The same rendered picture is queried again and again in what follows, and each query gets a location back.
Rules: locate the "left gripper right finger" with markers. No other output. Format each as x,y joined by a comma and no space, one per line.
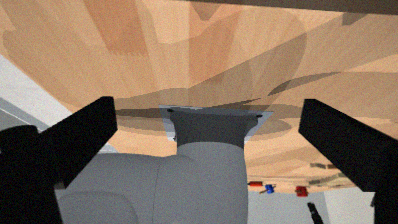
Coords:
366,156

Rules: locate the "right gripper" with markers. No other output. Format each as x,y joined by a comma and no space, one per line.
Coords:
314,214

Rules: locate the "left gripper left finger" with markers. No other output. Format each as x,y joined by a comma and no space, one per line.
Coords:
26,191

